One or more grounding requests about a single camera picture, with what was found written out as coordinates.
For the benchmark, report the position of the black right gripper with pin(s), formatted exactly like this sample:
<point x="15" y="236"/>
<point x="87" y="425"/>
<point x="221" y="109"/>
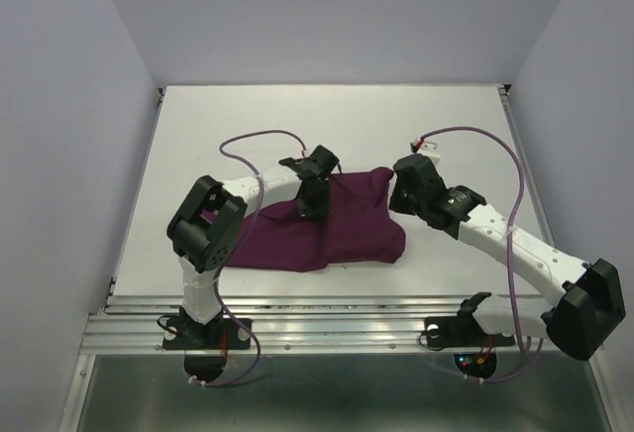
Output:
<point x="396" y="202"/>

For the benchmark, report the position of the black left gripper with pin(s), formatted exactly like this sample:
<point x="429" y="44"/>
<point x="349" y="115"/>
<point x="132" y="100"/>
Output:
<point x="318" y="210"/>

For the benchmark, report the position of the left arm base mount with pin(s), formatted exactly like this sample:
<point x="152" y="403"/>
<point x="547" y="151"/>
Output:
<point x="211" y="351"/>

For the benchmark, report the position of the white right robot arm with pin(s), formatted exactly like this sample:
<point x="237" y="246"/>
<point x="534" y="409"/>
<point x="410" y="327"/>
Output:
<point x="579" y="306"/>

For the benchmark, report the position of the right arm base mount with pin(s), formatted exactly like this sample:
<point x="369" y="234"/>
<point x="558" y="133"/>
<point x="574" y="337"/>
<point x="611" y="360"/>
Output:
<point x="462" y="331"/>

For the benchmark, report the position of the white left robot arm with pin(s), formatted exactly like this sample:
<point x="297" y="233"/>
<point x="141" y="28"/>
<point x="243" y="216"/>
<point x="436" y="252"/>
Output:
<point x="206" y="228"/>

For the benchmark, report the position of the purple cloth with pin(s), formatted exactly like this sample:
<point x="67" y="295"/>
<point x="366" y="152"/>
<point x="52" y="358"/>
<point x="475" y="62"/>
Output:
<point x="358" y="229"/>

